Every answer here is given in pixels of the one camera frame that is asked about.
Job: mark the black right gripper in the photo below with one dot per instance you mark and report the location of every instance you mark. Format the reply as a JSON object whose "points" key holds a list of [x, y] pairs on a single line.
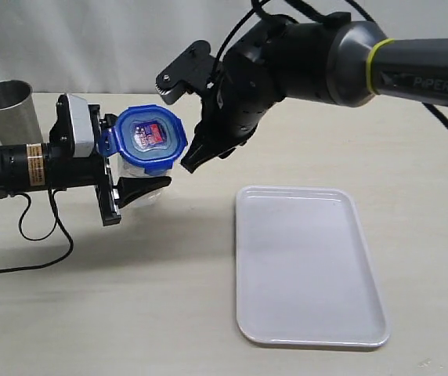
{"points": [[234, 106]]}

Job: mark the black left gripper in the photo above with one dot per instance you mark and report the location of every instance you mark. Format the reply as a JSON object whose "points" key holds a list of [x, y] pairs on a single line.
{"points": [[63, 171]]}

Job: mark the tall clear plastic container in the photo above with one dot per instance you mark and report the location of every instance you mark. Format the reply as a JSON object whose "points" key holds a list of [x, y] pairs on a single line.
{"points": [[127, 170]]}

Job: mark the blue snap-lock lid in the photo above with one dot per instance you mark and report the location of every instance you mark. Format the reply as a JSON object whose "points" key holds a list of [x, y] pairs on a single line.
{"points": [[147, 136]]}

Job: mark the steel cup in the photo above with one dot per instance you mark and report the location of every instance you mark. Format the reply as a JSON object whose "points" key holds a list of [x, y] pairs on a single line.
{"points": [[18, 119]]}

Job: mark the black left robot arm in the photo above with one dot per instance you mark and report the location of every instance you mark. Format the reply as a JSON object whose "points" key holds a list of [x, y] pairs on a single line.
{"points": [[28, 168]]}

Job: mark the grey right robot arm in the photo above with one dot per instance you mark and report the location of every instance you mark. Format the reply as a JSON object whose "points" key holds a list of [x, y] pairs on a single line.
{"points": [[330, 59]]}

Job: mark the white backdrop curtain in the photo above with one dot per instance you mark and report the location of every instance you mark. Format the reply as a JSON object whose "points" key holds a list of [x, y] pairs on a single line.
{"points": [[105, 46]]}

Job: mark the white rectangular tray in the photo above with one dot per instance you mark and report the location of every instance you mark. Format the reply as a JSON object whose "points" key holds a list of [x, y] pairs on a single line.
{"points": [[303, 272]]}

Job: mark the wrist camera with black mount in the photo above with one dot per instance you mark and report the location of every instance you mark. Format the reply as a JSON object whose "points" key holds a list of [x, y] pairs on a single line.
{"points": [[73, 128]]}

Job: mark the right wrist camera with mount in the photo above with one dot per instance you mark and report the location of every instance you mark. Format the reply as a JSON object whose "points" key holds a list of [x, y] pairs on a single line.
{"points": [[192, 71]]}

